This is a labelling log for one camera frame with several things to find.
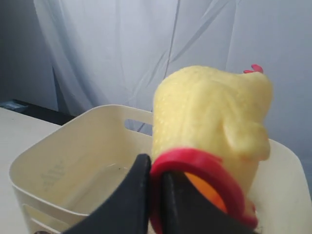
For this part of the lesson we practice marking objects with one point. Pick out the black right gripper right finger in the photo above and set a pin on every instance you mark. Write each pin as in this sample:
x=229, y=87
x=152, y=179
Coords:
x=186, y=211

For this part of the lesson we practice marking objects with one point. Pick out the headless yellow rubber chicken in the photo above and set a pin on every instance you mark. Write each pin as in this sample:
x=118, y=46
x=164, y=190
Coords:
x=208, y=124

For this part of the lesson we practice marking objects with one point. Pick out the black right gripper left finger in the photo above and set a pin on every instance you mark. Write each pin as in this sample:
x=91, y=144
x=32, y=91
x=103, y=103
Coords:
x=126, y=211

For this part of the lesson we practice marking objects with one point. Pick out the cream bin marked X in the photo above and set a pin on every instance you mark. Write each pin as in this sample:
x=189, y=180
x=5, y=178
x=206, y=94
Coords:
x=64, y=177

